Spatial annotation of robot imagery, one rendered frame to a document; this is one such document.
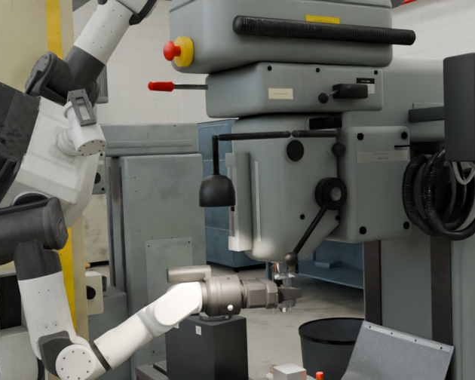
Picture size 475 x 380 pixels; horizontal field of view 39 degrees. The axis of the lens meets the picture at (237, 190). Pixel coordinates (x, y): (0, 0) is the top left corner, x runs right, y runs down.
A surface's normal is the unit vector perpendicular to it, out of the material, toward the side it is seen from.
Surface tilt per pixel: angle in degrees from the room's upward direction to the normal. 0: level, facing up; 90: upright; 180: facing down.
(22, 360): 81
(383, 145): 90
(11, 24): 90
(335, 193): 90
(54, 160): 58
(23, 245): 88
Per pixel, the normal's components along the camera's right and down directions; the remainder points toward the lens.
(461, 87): -0.86, 0.06
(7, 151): 0.57, -0.51
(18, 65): 0.51, 0.03
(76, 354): 0.29, -0.04
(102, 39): 0.30, 0.18
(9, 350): 0.68, -0.13
